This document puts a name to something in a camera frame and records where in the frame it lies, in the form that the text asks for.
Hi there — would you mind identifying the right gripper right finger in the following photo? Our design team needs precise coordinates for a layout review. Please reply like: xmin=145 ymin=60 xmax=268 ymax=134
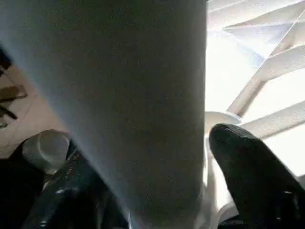
xmin=209 ymin=123 xmax=305 ymax=229

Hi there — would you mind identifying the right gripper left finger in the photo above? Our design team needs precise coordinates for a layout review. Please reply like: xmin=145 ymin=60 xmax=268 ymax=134
xmin=20 ymin=142 xmax=130 ymax=229

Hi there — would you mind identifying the white plastic table leg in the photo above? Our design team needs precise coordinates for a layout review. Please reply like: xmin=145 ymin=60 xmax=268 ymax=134
xmin=0 ymin=0 xmax=208 ymax=229

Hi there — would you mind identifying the white plastic table top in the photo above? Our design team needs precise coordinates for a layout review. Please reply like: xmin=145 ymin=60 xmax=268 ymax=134
xmin=194 ymin=0 xmax=305 ymax=229

